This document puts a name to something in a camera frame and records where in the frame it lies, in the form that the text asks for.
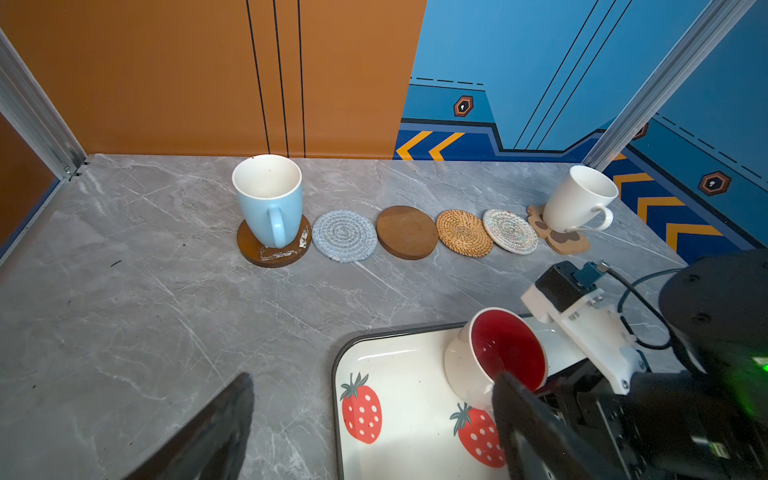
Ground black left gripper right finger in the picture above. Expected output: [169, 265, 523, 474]
[492, 372, 624, 479]

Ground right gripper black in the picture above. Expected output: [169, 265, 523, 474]
[539, 359, 678, 479]

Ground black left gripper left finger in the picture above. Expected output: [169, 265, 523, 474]
[128, 372, 255, 479]

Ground white mug red inside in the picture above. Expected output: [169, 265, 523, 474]
[443, 308, 548, 411]

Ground cork paw print coaster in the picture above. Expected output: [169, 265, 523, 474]
[527, 205, 591, 255]

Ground dark scratched wooden coaster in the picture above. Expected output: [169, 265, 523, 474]
[237, 216, 312, 268]

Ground white multicolour woven rope coaster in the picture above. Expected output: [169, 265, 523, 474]
[482, 209, 539, 255]

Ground woven rattan round coaster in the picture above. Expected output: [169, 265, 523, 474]
[436, 209, 494, 258]

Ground plain white mug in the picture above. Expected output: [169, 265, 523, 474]
[542, 165, 619, 233]

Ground grey blue rope coaster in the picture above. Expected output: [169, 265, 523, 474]
[313, 210, 378, 263]

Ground brown round wooden coaster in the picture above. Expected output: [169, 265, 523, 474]
[376, 205, 438, 260]

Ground white mug blue handle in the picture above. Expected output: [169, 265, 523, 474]
[232, 154, 303, 249]

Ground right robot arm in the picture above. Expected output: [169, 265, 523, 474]
[547, 249, 767, 479]

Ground strawberry print serving tray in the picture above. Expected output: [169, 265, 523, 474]
[331, 314, 589, 480]

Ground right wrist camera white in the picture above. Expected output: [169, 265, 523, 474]
[521, 261, 647, 395]

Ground aluminium corner post left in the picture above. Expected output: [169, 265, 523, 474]
[1, 31, 87, 180]

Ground aluminium corner post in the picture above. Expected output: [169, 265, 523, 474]
[1, 31, 87, 180]
[583, 0, 755, 171]

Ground aluminium corner post right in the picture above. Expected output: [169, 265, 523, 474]
[583, 0, 755, 171]

